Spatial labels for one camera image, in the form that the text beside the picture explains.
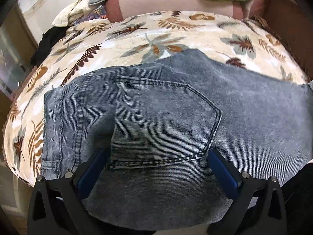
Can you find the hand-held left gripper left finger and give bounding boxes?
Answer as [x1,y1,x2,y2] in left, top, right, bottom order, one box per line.
[28,148,107,235]

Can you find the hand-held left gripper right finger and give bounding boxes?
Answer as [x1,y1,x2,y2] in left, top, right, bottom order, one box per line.
[207,148,288,235]

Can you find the blue denim pants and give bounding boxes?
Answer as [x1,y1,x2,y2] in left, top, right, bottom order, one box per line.
[40,48,313,233]

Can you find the dark cloth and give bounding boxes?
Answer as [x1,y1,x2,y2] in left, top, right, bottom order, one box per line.
[281,162,313,235]

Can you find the leaf print blanket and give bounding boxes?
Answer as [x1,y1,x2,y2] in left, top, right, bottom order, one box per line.
[4,10,309,184]

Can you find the black garment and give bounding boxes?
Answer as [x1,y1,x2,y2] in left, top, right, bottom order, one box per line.
[31,26,69,66]

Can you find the white pillow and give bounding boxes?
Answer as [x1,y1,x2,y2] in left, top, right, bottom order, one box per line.
[52,0,98,27]

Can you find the purple printed cloth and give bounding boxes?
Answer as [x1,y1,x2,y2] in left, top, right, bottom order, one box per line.
[73,5,109,26]

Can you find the pink quilted bolster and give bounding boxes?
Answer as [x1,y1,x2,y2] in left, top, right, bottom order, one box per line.
[105,0,267,22]

